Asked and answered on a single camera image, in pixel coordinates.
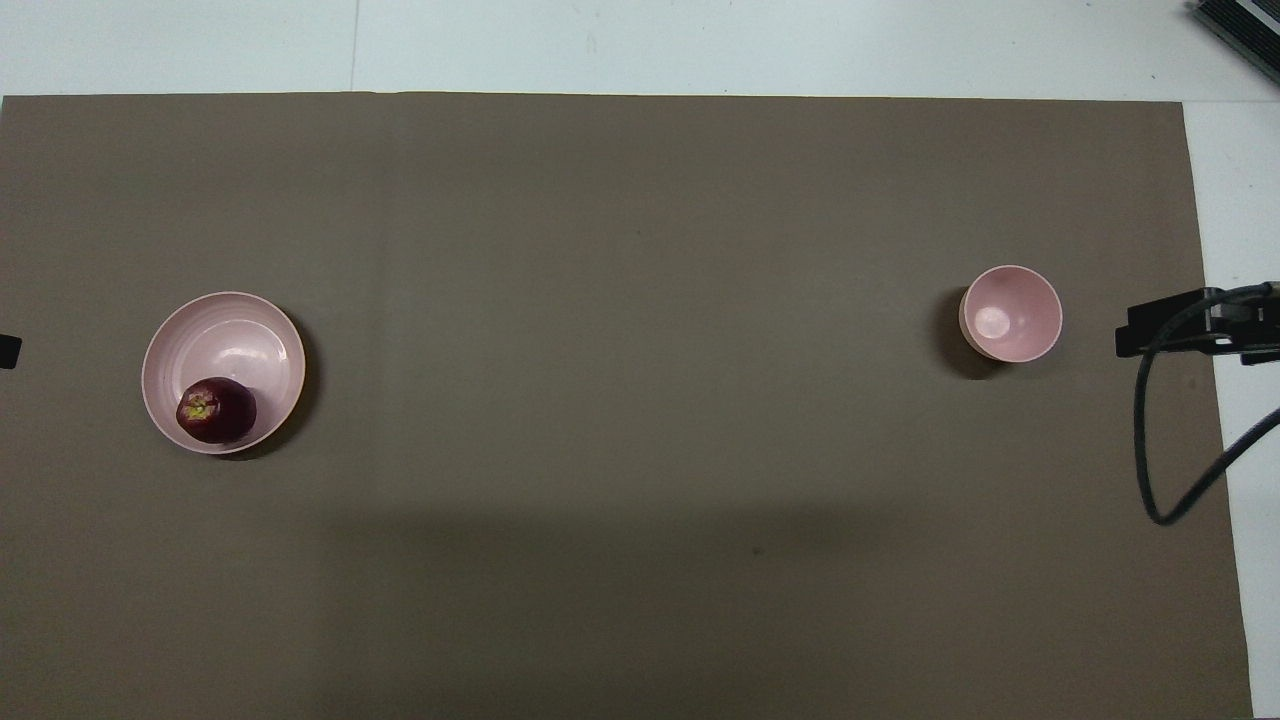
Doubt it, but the pink bowl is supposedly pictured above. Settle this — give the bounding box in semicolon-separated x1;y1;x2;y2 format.
959;264;1064;364

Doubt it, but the pink plate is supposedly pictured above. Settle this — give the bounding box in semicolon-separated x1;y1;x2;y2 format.
141;291;307;456

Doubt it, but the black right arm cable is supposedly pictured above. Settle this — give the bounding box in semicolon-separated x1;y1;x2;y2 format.
1133;283;1280;527

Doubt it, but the brown table mat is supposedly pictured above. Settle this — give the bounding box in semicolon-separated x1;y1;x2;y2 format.
0;93;1256;720

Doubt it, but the grey ribbed metal device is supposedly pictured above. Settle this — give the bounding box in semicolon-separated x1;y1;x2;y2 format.
1190;0;1280;86

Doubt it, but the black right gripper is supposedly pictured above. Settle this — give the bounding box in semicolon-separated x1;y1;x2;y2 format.
1115;283;1280;366

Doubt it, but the dark red apple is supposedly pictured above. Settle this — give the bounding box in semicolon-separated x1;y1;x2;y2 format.
176;376;258;445

